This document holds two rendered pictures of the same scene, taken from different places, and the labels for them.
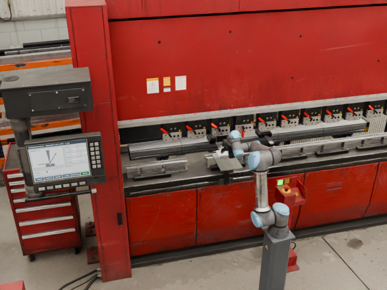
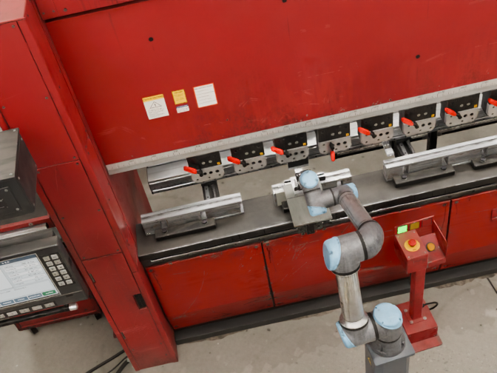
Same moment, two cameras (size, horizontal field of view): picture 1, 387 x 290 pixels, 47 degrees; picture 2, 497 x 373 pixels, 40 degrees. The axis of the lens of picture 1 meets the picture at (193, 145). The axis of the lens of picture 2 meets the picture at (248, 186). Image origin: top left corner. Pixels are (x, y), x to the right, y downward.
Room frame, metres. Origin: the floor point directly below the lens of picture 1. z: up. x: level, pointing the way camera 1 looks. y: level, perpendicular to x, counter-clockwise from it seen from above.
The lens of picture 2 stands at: (1.00, -0.49, 3.42)
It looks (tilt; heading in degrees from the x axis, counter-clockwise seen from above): 47 degrees down; 13
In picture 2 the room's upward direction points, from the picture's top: 12 degrees counter-clockwise
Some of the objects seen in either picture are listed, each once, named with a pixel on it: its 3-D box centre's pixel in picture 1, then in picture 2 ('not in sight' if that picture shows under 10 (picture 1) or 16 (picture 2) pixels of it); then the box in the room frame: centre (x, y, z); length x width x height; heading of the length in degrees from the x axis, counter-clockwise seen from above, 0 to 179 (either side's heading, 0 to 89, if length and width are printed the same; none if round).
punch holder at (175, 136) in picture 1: (171, 130); (205, 161); (3.15, 0.18, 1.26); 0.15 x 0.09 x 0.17; 104
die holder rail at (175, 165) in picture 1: (157, 167); (192, 214); (3.12, 0.30, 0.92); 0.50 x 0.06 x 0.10; 104
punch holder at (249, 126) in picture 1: (243, 122); (332, 133); (3.29, -0.41, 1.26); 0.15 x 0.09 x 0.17; 104
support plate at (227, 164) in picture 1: (227, 160); (306, 201); (3.11, -0.27, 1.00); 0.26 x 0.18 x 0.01; 14
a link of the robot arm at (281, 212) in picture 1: (279, 213); (385, 321); (2.49, -0.60, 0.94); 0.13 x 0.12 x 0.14; 109
